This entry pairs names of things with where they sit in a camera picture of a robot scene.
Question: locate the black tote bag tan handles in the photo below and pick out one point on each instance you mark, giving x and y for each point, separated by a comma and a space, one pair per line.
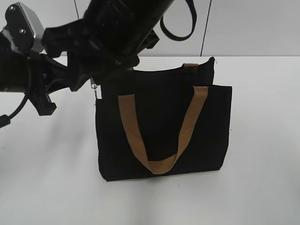
160, 123

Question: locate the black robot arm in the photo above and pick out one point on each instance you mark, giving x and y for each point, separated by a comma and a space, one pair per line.
17, 69

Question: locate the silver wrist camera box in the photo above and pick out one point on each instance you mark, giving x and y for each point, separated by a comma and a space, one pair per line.
24, 28

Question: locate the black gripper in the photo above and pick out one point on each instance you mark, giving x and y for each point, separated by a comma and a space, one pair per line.
79, 51

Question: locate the silver zipper pull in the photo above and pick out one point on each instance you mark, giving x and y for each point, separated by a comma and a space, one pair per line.
96, 88

